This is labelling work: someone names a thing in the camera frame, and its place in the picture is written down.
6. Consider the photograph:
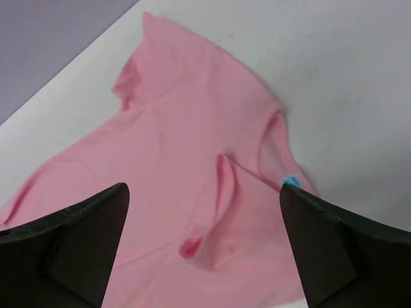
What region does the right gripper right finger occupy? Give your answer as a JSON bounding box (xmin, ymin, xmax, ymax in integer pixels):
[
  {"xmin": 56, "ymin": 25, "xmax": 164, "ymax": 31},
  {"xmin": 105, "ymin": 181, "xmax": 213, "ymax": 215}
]
[{"xmin": 280, "ymin": 184, "xmax": 410, "ymax": 308}]

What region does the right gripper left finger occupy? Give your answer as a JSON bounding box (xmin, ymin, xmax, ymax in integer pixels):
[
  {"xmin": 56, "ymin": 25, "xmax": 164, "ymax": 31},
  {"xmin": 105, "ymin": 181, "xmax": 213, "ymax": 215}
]
[{"xmin": 1, "ymin": 183, "xmax": 130, "ymax": 308}]

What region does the pink t shirt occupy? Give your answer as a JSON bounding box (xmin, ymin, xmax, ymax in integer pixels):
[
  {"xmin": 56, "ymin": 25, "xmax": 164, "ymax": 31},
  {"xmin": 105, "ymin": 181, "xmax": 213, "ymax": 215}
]
[{"xmin": 1, "ymin": 13, "xmax": 311, "ymax": 307}]

